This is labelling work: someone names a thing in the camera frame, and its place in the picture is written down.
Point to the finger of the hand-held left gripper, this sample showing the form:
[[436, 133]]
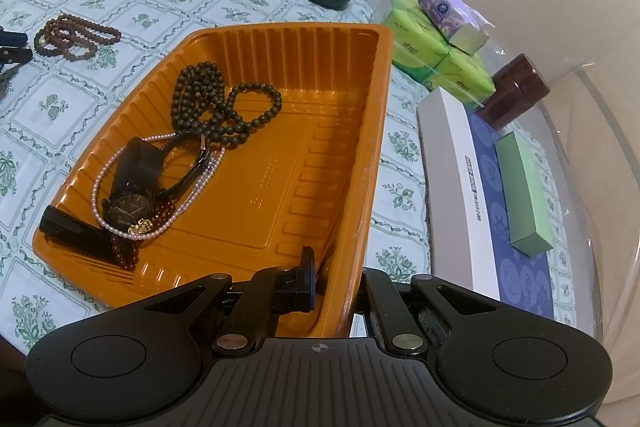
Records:
[[15, 57], [12, 38]]

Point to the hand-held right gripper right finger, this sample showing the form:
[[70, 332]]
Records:
[[376, 294]]

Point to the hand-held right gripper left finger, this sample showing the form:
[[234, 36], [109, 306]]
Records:
[[307, 279]]

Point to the orange plastic tray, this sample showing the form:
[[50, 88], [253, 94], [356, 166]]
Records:
[[280, 187]]

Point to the black rectangular bar case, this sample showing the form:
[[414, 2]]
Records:
[[70, 229]]

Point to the black wristwatch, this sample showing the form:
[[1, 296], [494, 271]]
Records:
[[131, 207]]

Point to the white and blue flat box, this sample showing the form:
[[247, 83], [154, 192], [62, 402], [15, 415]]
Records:
[[450, 187]]

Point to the small green box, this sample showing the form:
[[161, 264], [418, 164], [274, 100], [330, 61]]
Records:
[[525, 197]]

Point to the brown round jar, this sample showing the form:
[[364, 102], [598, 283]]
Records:
[[515, 92]]

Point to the green tissue multipack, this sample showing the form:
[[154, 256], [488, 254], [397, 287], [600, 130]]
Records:
[[415, 52]]

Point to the purple tissue pack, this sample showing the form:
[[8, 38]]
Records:
[[445, 14]]

